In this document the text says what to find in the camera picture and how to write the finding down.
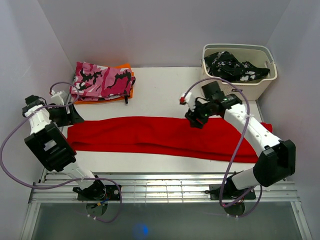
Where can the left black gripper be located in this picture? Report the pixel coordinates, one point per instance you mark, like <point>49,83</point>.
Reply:
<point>73,117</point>

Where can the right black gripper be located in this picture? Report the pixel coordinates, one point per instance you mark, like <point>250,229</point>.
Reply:
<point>193,115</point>

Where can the red trousers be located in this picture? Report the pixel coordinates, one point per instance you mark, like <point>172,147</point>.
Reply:
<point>156,135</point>

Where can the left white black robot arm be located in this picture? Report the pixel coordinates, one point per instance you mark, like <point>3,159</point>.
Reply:
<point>51,148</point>

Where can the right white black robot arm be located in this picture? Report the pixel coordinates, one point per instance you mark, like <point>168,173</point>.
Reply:
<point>276,157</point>

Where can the pink camouflage folded trousers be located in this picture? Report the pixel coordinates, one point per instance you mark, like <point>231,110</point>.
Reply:
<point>102,81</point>

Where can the black white floral trousers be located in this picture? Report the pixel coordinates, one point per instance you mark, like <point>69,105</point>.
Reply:
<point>224,65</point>

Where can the orange folded trousers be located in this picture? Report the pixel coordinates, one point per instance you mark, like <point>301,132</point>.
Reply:
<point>105,101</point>

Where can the cream perforated plastic basket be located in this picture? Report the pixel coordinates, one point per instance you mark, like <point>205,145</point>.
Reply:
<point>258,55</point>

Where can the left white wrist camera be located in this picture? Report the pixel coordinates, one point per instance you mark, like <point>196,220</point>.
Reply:
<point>58,98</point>

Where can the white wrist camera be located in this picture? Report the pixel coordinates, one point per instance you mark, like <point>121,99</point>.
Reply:
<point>187,98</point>
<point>58,98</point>

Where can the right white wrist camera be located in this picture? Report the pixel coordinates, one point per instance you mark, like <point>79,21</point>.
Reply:
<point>187,98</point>

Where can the aluminium rail frame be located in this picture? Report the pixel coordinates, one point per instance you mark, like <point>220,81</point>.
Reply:
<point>164,198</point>

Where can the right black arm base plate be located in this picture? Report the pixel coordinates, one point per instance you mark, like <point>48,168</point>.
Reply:
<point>214,192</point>

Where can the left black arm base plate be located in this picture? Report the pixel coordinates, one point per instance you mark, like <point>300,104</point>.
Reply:
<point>112,194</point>

